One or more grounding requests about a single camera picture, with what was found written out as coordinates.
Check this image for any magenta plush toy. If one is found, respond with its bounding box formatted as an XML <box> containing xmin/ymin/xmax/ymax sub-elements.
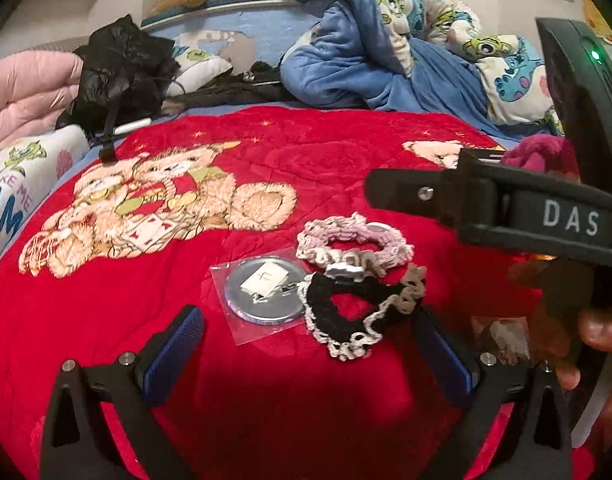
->
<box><xmin>501</xmin><ymin>134</ymin><xmax>582</xmax><ymax>181</ymax></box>

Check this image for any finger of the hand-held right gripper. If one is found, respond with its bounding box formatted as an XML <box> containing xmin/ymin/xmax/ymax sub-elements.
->
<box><xmin>364</xmin><ymin>167</ymin><xmax>512</xmax><ymax>227</ymax></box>

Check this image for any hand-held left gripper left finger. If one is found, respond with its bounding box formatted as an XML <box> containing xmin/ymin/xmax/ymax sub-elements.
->
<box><xmin>40</xmin><ymin>305</ymin><xmax>205</xmax><ymax>480</ymax></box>

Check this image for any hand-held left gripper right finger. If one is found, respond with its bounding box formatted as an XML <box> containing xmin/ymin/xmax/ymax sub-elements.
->
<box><xmin>411</xmin><ymin>305</ymin><xmax>572</xmax><ymax>480</ymax></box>

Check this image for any yellow certificate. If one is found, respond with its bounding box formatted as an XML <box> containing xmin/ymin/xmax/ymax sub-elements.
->
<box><xmin>583</xmin><ymin>0</ymin><xmax>612</xmax><ymax>46</ymax></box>

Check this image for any pink scrunchie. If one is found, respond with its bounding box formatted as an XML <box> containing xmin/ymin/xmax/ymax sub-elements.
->
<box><xmin>296</xmin><ymin>212</ymin><xmax>415</xmax><ymax>278</ymax></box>

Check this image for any white cartoon printed pillow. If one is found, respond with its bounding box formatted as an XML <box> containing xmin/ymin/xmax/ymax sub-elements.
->
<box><xmin>0</xmin><ymin>125</ymin><xmax>91</xmax><ymax>276</ymax></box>

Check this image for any round badge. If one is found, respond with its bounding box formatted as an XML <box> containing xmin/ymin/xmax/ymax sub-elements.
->
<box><xmin>210</xmin><ymin>256</ymin><xmax>311</xmax><ymax>347</ymax></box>

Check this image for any small cartoon printed pillow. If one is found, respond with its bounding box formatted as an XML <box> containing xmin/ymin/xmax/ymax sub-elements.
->
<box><xmin>171</xmin><ymin>30</ymin><xmax>234</xmax><ymax>96</ymax></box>

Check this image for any blue cartoon printed duvet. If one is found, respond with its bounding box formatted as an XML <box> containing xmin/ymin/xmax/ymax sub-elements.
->
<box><xmin>281</xmin><ymin>0</ymin><xmax>567</xmax><ymax>138</ymax></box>

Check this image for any dark garment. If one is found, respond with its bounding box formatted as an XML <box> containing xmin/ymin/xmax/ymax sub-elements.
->
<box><xmin>163</xmin><ymin>60</ymin><xmax>297</xmax><ymax>111</ymax></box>

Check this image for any black lace-trimmed scrunchie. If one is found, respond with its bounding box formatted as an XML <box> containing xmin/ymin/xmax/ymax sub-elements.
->
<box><xmin>298</xmin><ymin>265</ymin><xmax>427</xmax><ymax>361</ymax></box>

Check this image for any black puffer jacket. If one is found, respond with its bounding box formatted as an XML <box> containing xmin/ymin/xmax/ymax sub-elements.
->
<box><xmin>56</xmin><ymin>14</ymin><xmax>181</xmax><ymax>161</ymax></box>

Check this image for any white cylindrical object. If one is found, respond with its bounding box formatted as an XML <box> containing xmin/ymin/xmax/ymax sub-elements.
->
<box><xmin>113</xmin><ymin>119</ymin><xmax>151</xmax><ymax>136</ymax></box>

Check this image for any red printed blanket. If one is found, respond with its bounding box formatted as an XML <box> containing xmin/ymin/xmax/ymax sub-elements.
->
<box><xmin>0</xmin><ymin>105</ymin><xmax>597</xmax><ymax>480</ymax></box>

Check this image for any pink quilt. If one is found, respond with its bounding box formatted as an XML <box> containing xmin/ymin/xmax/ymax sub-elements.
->
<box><xmin>0</xmin><ymin>52</ymin><xmax>86</xmax><ymax>153</ymax></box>

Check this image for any person's right hand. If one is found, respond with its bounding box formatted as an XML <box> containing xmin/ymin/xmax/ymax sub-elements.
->
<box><xmin>508</xmin><ymin>259</ymin><xmax>612</xmax><ymax>392</ymax></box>

